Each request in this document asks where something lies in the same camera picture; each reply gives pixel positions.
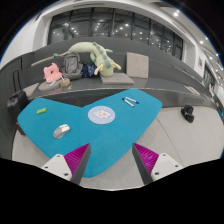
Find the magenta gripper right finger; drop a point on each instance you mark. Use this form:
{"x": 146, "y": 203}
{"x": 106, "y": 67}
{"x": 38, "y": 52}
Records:
{"x": 153, "y": 166}

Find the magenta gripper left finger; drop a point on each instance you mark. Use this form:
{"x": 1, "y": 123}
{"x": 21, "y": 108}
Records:
{"x": 71, "y": 166}

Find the grey computer mouse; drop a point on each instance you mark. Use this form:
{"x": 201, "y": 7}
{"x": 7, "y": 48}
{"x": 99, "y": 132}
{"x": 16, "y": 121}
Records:
{"x": 60, "y": 131}

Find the round white mouse pad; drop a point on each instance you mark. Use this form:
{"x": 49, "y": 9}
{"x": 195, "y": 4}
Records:
{"x": 101, "y": 115}

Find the teal table cloth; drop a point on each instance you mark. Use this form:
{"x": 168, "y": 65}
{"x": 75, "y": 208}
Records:
{"x": 109, "y": 142}

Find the green eraser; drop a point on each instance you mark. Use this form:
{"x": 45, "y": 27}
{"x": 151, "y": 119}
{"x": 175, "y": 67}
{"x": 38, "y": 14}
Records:
{"x": 40, "y": 111}

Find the blue capped marker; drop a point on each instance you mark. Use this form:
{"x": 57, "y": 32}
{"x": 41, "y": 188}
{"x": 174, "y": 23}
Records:
{"x": 132, "y": 100}

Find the black bag on floor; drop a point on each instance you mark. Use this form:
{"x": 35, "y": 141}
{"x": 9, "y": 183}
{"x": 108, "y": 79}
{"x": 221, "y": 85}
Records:
{"x": 187, "y": 112}

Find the black capped marker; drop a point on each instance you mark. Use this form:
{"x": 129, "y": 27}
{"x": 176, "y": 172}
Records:
{"x": 126, "y": 101}

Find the black suitcase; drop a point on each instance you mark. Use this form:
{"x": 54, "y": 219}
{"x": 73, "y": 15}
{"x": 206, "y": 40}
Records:
{"x": 18, "y": 100}

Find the brown round pouch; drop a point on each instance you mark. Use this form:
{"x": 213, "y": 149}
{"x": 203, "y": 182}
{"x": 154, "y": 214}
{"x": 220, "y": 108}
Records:
{"x": 65, "y": 82}

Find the grey flat seat cushion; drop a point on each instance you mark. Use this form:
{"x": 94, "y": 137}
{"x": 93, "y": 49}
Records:
{"x": 117, "y": 78}

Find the pink plush toy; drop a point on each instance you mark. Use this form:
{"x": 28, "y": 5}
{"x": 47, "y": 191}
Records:
{"x": 52, "y": 73}

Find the grey curved bench sofa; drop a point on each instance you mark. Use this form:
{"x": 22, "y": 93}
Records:
{"x": 170, "y": 80}

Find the dark blue patterned bag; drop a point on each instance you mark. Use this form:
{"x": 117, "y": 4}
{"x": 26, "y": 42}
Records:
{"x": 88, "y": 70}

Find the grey backpack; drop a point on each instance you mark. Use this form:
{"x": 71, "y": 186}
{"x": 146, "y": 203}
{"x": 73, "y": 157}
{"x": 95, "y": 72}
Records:
{"x": 72, "y": 66}

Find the beige upright cushion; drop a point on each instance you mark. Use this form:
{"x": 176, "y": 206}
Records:
{"x": 137, "y": 65}

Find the green plush dragon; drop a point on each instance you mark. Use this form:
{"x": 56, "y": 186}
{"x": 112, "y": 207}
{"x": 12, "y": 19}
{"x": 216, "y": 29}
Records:
{"x": 98, "y": 54}

